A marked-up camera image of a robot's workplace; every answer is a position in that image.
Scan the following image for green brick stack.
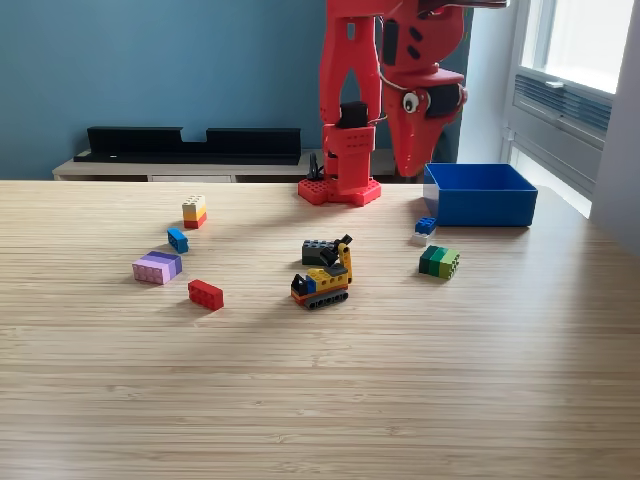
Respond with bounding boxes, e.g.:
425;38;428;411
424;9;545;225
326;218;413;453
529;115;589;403
418;244;462;281

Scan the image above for blue plastic bin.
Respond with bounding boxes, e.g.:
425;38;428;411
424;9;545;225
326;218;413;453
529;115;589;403
423;162;540;228

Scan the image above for dark wooden chair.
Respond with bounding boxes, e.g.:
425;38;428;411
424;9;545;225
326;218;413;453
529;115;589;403
393;119;447;184

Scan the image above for blue and white brick stack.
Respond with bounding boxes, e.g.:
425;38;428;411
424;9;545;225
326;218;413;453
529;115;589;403
410;216;438;247

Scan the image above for grey window vent grille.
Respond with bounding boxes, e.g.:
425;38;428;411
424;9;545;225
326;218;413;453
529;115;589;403
513;73;614;146

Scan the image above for dark grey brick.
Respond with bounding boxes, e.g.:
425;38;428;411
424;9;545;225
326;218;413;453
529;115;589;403
301;238;337;267

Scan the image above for yellow toy digger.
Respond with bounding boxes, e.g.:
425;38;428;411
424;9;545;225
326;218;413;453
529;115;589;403
290;232;355;312

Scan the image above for beige yellow red brick stack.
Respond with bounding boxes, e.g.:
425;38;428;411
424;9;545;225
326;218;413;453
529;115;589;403
181;194;208;230

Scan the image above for pale wooden sideboard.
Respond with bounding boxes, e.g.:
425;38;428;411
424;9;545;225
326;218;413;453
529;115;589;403
52;147;401;183

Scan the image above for small blue brick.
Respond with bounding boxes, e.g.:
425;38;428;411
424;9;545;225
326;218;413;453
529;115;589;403
166;227;190;254

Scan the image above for pink and purple brick stack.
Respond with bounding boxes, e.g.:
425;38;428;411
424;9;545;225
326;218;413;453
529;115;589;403
131;250;183;286

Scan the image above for white window frame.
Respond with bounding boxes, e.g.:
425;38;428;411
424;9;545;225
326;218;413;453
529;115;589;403
518;0;636;95

